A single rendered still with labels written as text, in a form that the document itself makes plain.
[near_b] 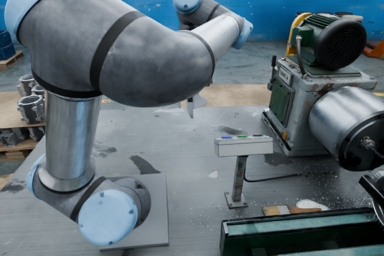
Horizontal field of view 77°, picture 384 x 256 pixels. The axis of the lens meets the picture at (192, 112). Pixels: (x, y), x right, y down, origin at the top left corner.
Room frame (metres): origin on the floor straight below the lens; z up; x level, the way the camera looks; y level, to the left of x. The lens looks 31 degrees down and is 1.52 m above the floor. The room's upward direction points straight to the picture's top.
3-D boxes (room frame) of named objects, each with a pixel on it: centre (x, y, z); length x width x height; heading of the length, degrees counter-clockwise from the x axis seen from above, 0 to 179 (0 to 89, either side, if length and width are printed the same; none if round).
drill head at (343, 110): (0.75, -0.57, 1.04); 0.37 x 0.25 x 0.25; 6
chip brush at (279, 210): (0.53, -0.35, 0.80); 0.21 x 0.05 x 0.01; 92
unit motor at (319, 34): (1.03, -0.51, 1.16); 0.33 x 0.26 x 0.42; 6
